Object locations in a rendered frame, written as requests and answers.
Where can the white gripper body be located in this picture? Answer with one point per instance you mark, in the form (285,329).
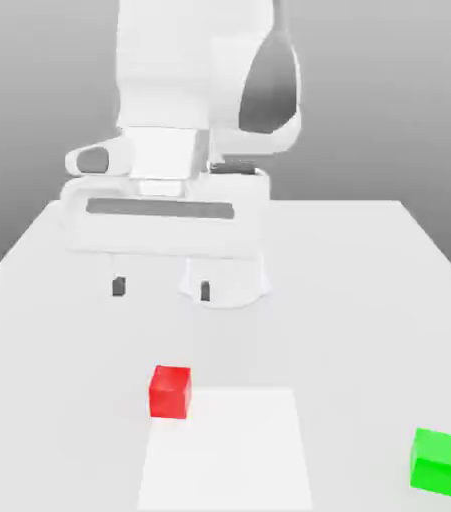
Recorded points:
(161,234)

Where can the small red cube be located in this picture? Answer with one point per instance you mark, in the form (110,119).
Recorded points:
(169,394)

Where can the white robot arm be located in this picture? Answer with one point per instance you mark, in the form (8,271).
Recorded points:
(169,60)

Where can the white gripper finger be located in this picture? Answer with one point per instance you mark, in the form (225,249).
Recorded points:
(205,291)
(119,286)

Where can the small green cube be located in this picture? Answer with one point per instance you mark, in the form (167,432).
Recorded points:
(435,464)

